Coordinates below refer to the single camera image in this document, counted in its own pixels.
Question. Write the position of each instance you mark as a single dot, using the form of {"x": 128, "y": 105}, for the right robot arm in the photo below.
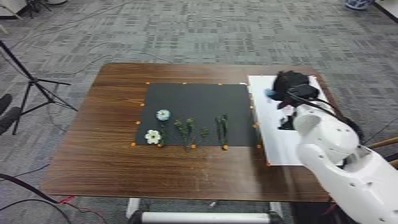
{"x": 343, "y": 160}

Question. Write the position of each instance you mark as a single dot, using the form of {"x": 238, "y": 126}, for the wooden chair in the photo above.
{"x": 384, "y": 143}

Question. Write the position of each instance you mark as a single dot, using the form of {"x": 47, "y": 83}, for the blue and white vase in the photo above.
{"x": 359, "y": 4}

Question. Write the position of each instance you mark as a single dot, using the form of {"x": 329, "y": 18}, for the small green sprig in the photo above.
{"x": 203, "y": 132}

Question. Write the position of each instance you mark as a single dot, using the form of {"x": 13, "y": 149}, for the pale grey bar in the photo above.
{"x": 206, "y": 218}

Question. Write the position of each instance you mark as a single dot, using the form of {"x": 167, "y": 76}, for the pale blue flower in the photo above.
{"x": 162, "y": 115}

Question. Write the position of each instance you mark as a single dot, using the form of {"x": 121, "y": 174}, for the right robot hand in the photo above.
{"x": 290, "y": 80}

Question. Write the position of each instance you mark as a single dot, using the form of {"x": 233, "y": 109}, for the white sheet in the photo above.
{"x": 272, "y": 133}

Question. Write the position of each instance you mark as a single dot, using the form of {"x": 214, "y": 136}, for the white flower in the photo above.
{"x": 153, "y": 136}

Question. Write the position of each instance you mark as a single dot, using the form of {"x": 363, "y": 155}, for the dark mat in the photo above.
{"x": 196, "y": 110}

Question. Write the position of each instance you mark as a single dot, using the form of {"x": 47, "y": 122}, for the black tripod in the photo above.
{"x": 36, "y": 83}

